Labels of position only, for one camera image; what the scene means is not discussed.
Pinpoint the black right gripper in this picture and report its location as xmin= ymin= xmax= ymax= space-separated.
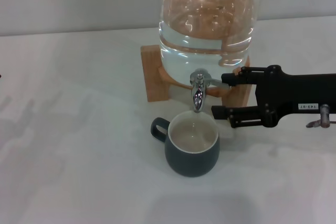
xmin=211 ymin=64 xmax=336 ymax=130

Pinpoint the chrome metal faucet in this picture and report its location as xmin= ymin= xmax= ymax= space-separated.
xmin=189 ymin=68 xmax=232 ymax=113

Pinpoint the black ceramic cup white inside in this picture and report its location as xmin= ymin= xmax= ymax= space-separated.
xmin=150 ymin=111 xmax=221 ymax=178

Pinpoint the clear glass water dispenser jar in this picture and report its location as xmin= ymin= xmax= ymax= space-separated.
xmin=158 ymin=0 xmax=264 ymax=90

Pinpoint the light wooden dispenser stand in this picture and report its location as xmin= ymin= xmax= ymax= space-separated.
xmin=140 ymin=45 xmax=256 ymax=113

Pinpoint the silver right wrist mount bracket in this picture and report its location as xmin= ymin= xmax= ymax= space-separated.
xmin=306 ymin=104 xmax=332 ymax=130

